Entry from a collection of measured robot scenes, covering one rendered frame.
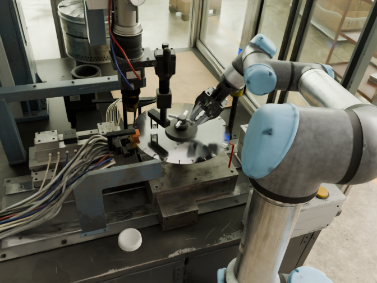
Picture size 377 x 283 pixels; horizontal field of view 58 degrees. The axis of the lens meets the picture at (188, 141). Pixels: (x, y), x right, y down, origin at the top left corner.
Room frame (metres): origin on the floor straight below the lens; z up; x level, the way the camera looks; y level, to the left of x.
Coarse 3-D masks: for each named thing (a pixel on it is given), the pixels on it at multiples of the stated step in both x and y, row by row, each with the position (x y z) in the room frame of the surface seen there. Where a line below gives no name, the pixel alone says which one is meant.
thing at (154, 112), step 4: (148, 112) 0.89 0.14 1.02; (152, 112) 0.88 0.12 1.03; (156, 112) 0.88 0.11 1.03; (160, 112) 0.85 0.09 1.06; (164, 112) 0.84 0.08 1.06; (152, 116) 0.87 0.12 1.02; (156, 116) 0.86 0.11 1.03; (160, 116) 0.85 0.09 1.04; (164, 116) 0.84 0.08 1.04; (156, 120) 0.86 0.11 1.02; (160, 120) 0.85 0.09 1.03; (164, 120) 0.84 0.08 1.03; (168, 120) 0.85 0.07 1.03; (160, 124) 0.84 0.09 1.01; (164, 124) 0.83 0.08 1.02; (168, 124) 0.84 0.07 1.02
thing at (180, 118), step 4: (168, 116) 0.91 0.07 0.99; (172, 116) 0.91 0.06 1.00; (176, 116) 0.91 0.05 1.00; (180, 116) 0.91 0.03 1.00; (184, 116) 0.91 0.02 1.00; (180, 120) 0.89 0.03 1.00; (184, 120) 0.89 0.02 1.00; (188, 120) 0.90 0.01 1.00; (180, 124) 0.89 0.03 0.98; (184, 124) 0.89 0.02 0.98
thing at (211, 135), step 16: (144, 112) 0.99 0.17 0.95; (176, 112) 1.00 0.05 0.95; (144, 128) 0.90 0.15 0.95; (160, 128) 0.90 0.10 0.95; (208, 128) 0.93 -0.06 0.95; (224, 128) 0.94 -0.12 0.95; (144, 144) 0.81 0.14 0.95; (160, 144) 0.82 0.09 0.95; (176, 144) 0.83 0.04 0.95; (192, 144) 0.83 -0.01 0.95; (208, 144) 0.84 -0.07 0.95; (176, 160) 0.75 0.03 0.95; (192, 160) 0.76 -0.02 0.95
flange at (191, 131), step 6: (174, 120) 0.94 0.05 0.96; (168, 126) 0.90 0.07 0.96; (174, 126) 0.90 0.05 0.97; (180, 126) 0.89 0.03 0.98; (186, 126) 0.89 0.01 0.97; (192, 126) 0.92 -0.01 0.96; (168, 132) 0.88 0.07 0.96; (174, 132) 0.88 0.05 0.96; (180, 132) 0.88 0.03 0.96; (186, 132) 0.88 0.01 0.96; (192, 132) 0.89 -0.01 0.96; (174, 138) 0.85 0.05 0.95; (180, 138) 0.85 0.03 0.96; (186, 138) 0.85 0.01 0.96
